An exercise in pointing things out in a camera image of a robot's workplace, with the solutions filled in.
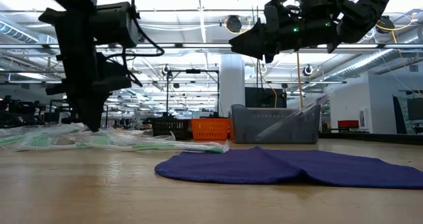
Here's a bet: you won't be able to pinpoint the black background workstations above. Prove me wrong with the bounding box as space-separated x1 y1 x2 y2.
0 94 110 130

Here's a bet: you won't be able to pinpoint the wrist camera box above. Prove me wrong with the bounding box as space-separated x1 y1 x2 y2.
293 0 335 17
89 1 140 49

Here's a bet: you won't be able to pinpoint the black hanging cables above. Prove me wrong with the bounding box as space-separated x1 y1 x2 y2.
256 58 265 89

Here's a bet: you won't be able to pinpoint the wrapped green bristle toothbrush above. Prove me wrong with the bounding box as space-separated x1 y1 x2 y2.
13 131 87 151

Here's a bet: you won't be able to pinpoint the black monitor screen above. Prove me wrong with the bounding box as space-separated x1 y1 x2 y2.
245 87 288 109

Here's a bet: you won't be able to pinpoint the wrapped long green toothbrush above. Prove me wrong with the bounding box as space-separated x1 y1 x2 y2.
74 138 231 155

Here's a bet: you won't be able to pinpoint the purple knitted cloth mat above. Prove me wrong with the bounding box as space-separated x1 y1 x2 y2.
154 146 423 190

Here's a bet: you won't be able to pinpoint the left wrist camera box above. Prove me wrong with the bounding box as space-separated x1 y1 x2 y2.
89 1 140 49

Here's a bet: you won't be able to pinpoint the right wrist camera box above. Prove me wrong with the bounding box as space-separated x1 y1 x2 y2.
293 0 335 17

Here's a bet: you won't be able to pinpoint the black table edge rail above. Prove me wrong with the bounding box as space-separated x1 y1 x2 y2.
319 132 423 145

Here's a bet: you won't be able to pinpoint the orange plastic basket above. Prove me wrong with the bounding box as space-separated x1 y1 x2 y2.
190 118 231 141

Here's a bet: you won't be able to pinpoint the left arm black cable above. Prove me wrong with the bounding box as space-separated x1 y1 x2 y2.
105 0 165 88

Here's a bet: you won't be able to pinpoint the white building pillar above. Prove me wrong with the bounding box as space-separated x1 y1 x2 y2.
219 54 246 118

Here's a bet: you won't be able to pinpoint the grey plastic basket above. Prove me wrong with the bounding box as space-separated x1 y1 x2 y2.
230 104 321 145

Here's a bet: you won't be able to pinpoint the black metal frame stand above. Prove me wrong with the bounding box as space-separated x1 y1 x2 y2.
166 69 220 118

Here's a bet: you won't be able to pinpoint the yellow hanging rope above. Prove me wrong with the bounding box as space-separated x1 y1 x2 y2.
296 51 304 110

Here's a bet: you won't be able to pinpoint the purple toothbrush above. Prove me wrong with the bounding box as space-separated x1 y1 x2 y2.
256 91 332 142

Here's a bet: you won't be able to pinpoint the red box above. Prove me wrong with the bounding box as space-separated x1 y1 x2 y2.
337 120 360 130

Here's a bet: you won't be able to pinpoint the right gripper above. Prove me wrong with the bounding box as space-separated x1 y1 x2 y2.
229 0 338 65

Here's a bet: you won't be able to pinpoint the dark wall panel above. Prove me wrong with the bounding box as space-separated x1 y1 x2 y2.
392 94 423 135

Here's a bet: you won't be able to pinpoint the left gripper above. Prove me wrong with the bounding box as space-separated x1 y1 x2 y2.
38 7 133 132

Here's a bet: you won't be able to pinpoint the black plastic basket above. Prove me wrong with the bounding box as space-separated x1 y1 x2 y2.
151 117 192 141

